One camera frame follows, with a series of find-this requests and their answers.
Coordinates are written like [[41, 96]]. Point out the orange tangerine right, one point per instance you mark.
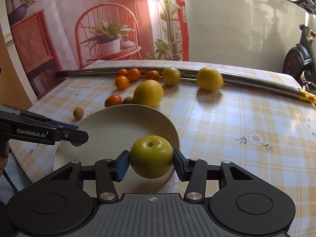
[[152, 75]]

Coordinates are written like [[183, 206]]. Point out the orange tangerine front left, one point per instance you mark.
[[121, 82]]

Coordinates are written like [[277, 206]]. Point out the person's left hand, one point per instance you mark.
[[3, 157]]

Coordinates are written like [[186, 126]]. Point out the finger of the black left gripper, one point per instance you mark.
[[72, 135], [62, 124]]

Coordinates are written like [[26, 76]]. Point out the long metal pole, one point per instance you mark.
[[228, 78]]

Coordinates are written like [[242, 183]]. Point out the checkered floral tablecloth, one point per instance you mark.
[[269, 135]]

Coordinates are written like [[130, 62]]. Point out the beige round plate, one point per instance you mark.
[[113, 130]]

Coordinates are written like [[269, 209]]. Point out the orange tangerine back middle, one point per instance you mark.
[[133, 75]]

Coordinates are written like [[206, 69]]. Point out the orange tangerine back left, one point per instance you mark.
[[122, 72]]

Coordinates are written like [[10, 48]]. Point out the orange tangerine near plate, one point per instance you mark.
[[113, 100]]

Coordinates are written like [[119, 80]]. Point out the black exercise bike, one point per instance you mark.
[[300, 60]]

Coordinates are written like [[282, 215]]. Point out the brown fruit behind tangerine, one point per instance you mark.
[[128, 100]]

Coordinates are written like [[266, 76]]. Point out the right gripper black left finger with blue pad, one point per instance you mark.
[[108, 171]]

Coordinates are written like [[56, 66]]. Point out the large yellow lemon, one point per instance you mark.
[[209, 79]]

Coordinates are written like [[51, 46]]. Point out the green apple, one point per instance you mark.
[[151, 156]]

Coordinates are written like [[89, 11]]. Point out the yellow-green lemon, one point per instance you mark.
[[171, 76]]

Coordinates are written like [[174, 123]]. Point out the small brown fruit on table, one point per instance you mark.
[[78, 113]]

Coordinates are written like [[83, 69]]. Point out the printed room backdrop cloth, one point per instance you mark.
[[51, 35]]

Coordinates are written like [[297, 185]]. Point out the small brown longan fruit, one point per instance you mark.
[[76, 144]]

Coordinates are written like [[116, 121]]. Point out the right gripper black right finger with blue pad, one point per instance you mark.
[[193, 171]]

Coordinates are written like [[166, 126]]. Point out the large yellow grapefruit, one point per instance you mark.
[[148, 93]]

